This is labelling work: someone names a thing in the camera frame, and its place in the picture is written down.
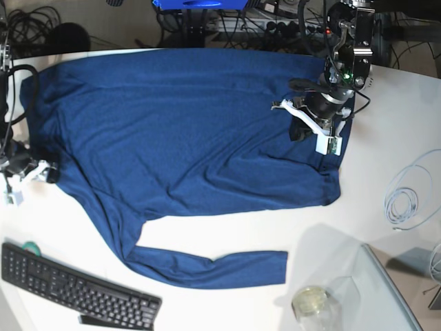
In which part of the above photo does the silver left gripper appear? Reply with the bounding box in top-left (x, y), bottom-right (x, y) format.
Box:
top-left (289, 1), bottom-right (376, 141)

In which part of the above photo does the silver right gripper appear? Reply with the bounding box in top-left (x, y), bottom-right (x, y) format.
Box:
top-left (1, 139), bottom-right (34, 178)

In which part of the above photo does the dark blue t-shirt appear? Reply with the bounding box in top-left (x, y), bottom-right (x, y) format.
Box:
top-left (20, 48), bottom-right (342, 290)

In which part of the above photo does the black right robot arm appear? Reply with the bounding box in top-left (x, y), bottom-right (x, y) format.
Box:
top-left (1, 35), bottom-right (39, 177)

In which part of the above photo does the green tape roll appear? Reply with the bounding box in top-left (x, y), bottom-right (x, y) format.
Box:
top-left (21, 241), bottom-right (41, 257)

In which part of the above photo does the black round stool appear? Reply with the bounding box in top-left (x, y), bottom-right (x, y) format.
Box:
top-left (45, 22), bottom-right (91, 54)

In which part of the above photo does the black computer keyboard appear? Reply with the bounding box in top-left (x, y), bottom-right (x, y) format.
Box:
top-left (1, 243), bottom-right (162, 330)

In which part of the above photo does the blue box with hole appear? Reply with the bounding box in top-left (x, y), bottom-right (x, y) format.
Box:
top-left (152, 0), bottom-right (247, 10)

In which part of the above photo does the clear glass jar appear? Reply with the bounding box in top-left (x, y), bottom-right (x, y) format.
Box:
top-left (291, 276), bottom-right (361, 330)

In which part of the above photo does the white camera bracket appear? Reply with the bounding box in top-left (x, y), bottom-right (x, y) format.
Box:
top-left (1, 160), bottom-right (59, 207)
top-left (271, 97), bottom-right (352, 156)

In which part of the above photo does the coiled white cable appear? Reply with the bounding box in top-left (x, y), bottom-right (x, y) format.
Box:
top-left (384, 148), bottom-right (441, 231)

